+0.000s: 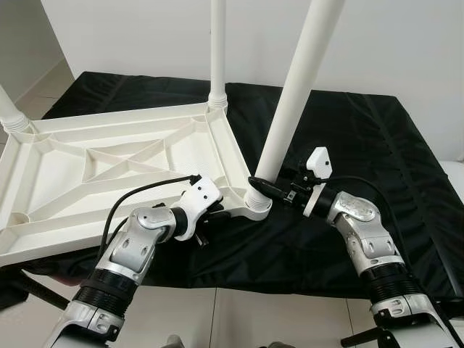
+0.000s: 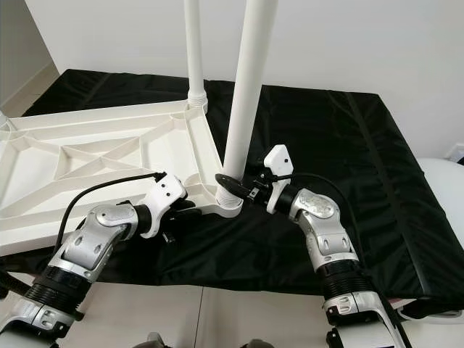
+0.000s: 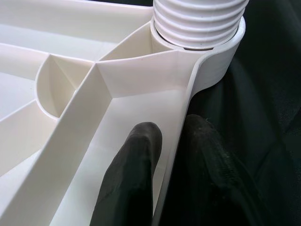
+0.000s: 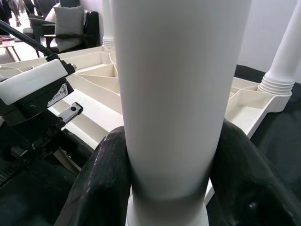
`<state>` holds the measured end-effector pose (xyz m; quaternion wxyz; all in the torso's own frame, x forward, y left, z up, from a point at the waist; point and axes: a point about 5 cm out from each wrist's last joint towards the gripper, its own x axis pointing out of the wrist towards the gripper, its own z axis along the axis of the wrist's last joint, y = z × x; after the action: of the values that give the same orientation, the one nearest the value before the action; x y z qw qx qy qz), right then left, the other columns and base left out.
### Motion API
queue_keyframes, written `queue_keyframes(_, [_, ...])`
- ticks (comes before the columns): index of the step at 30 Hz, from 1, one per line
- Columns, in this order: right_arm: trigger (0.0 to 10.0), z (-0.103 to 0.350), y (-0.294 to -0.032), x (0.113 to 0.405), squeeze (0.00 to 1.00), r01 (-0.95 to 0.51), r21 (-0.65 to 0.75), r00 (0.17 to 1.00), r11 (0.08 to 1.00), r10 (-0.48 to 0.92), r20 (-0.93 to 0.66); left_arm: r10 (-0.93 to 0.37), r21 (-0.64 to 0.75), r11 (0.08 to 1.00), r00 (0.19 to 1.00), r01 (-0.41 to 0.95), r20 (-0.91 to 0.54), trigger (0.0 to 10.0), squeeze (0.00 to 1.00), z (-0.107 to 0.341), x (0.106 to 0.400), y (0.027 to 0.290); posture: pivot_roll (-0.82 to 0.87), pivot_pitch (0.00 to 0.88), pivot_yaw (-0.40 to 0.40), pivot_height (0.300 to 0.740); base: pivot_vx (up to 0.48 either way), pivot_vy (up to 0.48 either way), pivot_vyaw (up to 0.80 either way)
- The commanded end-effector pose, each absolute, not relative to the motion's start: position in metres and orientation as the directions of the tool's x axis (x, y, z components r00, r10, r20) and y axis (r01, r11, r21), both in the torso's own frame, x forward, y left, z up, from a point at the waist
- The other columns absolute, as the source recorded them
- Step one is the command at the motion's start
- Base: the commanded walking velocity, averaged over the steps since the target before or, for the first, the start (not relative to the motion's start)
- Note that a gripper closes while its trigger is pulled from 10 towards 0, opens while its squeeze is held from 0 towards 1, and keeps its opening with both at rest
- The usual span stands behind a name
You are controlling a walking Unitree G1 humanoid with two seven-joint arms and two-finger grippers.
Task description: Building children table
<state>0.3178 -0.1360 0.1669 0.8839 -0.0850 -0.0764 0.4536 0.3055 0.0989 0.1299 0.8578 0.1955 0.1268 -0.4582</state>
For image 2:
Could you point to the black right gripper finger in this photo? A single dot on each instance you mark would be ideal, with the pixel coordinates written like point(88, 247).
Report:
point(232, 184)

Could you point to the white plastic table top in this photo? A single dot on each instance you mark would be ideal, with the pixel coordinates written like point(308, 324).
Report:
point(43, 167)

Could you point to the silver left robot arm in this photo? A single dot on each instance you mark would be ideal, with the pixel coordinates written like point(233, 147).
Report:
point(94, 243)

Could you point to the grey robot left leg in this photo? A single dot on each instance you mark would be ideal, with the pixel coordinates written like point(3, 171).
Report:
point(156, 341)

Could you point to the grey robot leg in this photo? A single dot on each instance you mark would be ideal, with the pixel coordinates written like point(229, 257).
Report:
point(156, 341)
point(257, 344)

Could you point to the grey robot right leg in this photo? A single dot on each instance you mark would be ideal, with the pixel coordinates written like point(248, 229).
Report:
point(257, 344)

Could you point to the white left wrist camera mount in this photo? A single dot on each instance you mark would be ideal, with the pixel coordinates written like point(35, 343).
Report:
point(167, 196)

